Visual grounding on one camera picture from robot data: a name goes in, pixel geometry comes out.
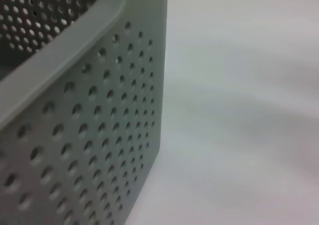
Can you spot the grey-green perforated storage bin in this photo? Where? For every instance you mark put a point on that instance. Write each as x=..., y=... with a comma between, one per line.
x=87, y=110

